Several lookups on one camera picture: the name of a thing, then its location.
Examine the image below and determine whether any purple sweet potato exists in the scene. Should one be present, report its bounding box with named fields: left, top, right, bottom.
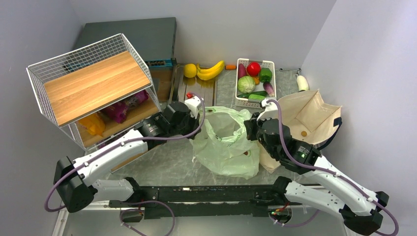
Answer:
left=237, top=63, right=247, bottom=80

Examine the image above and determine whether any red apple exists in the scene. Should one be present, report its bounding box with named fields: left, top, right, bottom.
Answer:
left=246, top=62, right=261, bottom=77

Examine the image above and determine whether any dark grey network switch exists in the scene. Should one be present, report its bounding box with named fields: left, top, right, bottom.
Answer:
left=73, top=17, right=177, bottom=72

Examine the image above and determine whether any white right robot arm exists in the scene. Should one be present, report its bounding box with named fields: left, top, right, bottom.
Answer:
left=244, top=113, right=389, bottom=236

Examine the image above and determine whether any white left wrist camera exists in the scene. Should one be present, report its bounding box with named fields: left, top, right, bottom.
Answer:
left=184, top=92, right=202, bottom=118

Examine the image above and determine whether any yellow snack bag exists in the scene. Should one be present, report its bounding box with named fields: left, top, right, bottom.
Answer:
left=78, top=113, right=106, bottom=137

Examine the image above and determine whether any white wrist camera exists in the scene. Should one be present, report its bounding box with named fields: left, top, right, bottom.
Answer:
left=184, top=92, right=202, bottom=118
left=257, top=99, right=282, bottom=121

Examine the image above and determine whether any yellow lemon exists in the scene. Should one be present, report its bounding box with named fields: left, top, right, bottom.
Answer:
left=183, top=63, right=197, bottom=78

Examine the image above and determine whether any dark green cucumber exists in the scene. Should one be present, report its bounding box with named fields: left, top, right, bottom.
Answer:
left=237, top=91, right=268, bottom=98

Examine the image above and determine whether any white wire shelf rack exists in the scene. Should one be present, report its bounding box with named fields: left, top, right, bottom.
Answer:
left=26, top=33, right=161, bottom=150

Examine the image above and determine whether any top wooden shelf board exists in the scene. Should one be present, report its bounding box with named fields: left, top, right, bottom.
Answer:
left=45, top=51, right=151, bottom=126

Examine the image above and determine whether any white plastic basket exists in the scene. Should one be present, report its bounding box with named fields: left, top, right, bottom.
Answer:
left=234, top=58, right=277, bottom=108

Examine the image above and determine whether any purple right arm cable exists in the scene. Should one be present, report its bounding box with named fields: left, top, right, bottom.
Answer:
left=265, top=98, right=400, bottom=236

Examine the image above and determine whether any purple snack bag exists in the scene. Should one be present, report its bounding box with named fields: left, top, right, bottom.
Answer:
left=101, top=90, right=149, bottom=123

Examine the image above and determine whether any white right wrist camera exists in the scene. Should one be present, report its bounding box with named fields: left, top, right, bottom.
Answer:
left=257, top=99, right=282, bottom=121

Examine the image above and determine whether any green cabbage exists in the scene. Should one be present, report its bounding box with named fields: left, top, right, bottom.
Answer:
left=237, top=76, right=256, bottom=93

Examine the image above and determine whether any light green bitter gourd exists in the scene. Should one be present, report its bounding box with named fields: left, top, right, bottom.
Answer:
left=248, top=94, right=268, bottom=103

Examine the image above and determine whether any purple white eggplant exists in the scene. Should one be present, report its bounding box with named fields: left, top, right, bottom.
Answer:
left=263, top=82, right=275, bottom=97

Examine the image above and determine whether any metal tray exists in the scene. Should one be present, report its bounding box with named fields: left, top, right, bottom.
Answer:
left=167, top=64, right=218, bottom=106

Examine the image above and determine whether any white radish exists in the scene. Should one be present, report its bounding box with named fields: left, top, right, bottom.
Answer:
left=296, top=75, right=309, bottom=91

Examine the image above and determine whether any green bell pepper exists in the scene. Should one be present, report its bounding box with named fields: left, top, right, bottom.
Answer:
left=259, top=68, right=273, bottom=83

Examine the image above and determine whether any beige canvas tote bag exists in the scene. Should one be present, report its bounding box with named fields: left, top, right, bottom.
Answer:
left=269, top=90, right=342, bottom=176

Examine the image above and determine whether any yellow banana bunch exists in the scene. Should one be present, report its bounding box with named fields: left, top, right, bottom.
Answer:
left=196, top=60, right=225, bottom=81

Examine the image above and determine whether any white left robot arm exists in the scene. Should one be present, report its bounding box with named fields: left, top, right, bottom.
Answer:
left=48, top=96, right=205, bottom=213

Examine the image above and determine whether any green avocado plastic bag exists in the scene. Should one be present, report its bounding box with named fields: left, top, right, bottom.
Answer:
left=190, top=106, right=260, bottom=179

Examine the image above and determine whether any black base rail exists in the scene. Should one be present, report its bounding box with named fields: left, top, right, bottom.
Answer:
left=109, top=177, right=290, bottom=219

